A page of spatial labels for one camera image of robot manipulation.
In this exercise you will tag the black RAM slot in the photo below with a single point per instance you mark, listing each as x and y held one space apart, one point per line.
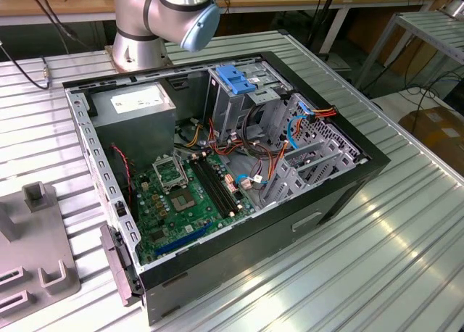
222 183
210 188

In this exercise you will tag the blue expansion slot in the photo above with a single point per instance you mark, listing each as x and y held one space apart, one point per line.
183 239

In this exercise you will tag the cardboard box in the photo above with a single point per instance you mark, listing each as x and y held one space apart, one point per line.
438 132

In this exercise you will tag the metal disk bay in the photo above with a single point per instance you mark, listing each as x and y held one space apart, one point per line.
326 136

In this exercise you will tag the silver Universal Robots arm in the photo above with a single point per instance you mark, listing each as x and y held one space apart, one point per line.
137 13

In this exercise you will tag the silver metal drum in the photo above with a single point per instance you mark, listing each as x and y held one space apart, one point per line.
455 7

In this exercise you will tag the grey parts rack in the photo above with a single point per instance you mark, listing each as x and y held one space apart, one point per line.
36 237

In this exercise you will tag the metal optical drive cage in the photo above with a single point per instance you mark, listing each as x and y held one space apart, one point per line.
226 111

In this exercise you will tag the grey case latch panel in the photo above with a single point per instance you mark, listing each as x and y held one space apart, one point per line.
114 263

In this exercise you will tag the black open PC case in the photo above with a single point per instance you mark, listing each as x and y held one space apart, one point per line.
253 245

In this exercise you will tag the blue plastic drive latch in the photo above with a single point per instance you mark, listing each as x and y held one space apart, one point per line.
233 80

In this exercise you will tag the grey power supply unit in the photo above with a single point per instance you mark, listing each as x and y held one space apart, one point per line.
134 129

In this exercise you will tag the CPU socket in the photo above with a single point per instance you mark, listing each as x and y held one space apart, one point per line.
183 201

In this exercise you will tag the green motherboard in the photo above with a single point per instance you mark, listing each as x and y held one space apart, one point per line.
181 234

